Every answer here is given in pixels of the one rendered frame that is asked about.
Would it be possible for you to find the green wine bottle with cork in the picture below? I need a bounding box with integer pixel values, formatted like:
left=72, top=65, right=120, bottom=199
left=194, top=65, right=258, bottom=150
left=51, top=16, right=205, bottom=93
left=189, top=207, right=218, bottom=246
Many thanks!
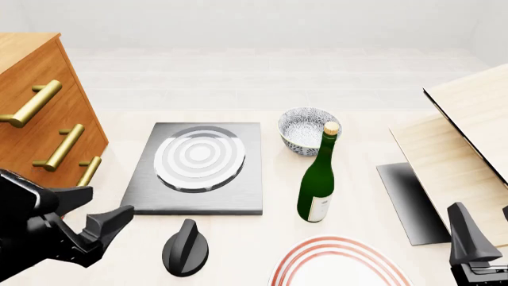
left=296, top=121, right=341, bottom=224

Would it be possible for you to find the brass drawer handle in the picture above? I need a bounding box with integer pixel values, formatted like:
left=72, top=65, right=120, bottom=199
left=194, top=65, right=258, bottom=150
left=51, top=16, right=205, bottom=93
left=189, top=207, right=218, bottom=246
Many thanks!
left=0, top=79, right=64, bottom=129
left=75, top=155, right=103, bottom=188
left=32, top=123, right=86, bottom=173

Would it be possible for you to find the pale wooden rack, black base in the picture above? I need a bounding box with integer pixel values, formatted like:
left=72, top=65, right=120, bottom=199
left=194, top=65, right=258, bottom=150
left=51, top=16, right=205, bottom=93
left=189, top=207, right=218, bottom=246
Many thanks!
left=375, top=62, right=508, bottom=247

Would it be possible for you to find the round black stove knob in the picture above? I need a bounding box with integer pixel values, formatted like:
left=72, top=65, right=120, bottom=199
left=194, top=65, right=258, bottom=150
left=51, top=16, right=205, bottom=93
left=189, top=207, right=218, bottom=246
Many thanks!
left=161, top=218, right=210, bottom=278

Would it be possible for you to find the wooden drawer front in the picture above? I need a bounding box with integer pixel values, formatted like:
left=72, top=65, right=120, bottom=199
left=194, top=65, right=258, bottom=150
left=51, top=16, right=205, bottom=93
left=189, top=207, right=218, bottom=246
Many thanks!
left=0, top=79, right=96, bottom=169
left=23, top=115, right=110, bottom=188
left=0, top=41, right=79, bottom=126

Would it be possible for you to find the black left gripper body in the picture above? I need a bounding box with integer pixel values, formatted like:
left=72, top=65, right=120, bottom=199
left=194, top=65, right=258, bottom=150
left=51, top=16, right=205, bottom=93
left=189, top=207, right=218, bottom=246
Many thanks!
left=26, top=211, right=106, bottom=269

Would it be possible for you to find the white plate with red rings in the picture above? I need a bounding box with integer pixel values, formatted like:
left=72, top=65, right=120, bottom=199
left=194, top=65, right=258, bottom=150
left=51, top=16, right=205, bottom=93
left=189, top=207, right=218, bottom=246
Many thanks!
left=267, top=234, right=414, bottom=286

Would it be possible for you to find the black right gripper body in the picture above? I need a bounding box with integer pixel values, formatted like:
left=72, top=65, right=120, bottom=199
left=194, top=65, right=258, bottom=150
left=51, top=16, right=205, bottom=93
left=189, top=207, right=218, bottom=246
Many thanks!
left=449, top=257, right=508, bottom=286

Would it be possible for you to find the blue patterned bowl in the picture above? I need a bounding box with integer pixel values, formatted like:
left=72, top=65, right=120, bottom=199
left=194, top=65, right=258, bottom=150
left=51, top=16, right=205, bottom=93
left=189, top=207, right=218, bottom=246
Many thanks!
left=277, top=106, right=344, bottom=157

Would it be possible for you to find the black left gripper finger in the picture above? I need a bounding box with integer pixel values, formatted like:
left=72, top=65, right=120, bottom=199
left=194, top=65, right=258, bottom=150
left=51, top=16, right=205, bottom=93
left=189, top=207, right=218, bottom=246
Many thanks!
left=80, top=204, right=136, bottom=255
left=47, top=186, right=94, bottom=217

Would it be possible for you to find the wooden cabinet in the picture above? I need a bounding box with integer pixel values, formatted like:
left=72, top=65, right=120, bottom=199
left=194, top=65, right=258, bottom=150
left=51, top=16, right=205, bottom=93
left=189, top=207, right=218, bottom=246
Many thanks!
left=0, top=31, right=110, bottom=188

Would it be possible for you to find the flat black stove plate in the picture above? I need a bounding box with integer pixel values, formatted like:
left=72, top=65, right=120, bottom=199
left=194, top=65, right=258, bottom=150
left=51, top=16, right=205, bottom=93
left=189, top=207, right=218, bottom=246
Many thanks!
left=120, top=122, right=264, bottom=217

